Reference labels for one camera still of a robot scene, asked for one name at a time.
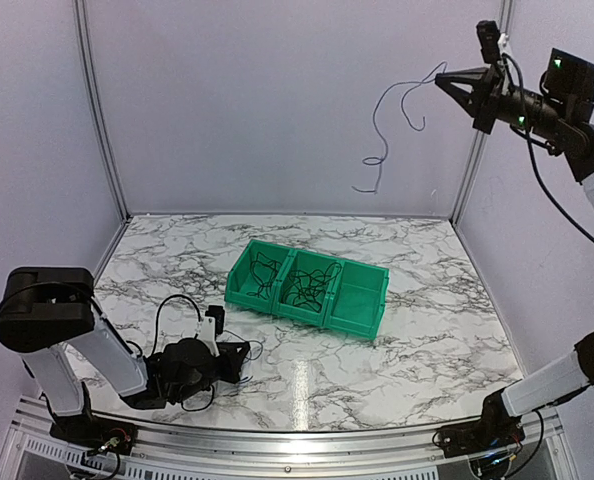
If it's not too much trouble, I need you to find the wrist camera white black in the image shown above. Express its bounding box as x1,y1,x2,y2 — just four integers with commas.
476,20,509,65
195,305,225,357

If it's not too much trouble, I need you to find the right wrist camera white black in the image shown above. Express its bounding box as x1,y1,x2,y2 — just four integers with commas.
476,20,509,65

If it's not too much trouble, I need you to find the left aluminium corner post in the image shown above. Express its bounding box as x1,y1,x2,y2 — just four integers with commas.
72,0,131,223

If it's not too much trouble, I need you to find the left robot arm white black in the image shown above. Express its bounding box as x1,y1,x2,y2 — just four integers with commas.
0,267,250,445

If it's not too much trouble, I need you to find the thin black cable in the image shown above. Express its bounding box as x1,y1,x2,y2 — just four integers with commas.
245,252,283,300
281,259,342,314

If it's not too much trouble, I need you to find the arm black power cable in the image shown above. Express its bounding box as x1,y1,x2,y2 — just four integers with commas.
126,294,218,412
501,52,594,254

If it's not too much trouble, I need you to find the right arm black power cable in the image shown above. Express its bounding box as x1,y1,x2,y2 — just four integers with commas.
501,52,594,254

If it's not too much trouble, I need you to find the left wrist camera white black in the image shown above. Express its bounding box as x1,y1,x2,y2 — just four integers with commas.
195,305,225,357

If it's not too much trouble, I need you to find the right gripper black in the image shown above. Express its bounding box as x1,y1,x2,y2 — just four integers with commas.
437,66,570,140

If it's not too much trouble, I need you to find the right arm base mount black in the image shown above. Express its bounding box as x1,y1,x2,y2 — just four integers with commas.
431,419,525,458

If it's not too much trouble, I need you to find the aluminium front frame rail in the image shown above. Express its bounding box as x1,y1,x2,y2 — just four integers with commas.
0,397,579,479

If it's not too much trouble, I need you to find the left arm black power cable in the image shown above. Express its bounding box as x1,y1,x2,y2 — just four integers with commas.
126,294,218,412

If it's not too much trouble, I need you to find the green three-compartment plastic bin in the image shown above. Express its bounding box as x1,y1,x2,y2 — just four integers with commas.
225,240,389,340

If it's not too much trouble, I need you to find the right aluminium corner post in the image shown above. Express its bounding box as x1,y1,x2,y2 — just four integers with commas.
450,0,515,228

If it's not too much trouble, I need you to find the thin blue cable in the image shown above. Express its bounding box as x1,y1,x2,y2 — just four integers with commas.
351,61,449,194
239,339,266,384

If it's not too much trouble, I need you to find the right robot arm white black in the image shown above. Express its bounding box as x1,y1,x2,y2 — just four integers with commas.
434,49,594,448

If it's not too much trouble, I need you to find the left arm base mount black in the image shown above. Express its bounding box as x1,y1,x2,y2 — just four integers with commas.
50,417,137,455

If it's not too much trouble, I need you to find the aluminium corner post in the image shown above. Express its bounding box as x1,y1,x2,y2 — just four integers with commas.
450,0,515,228
72,0,131,223

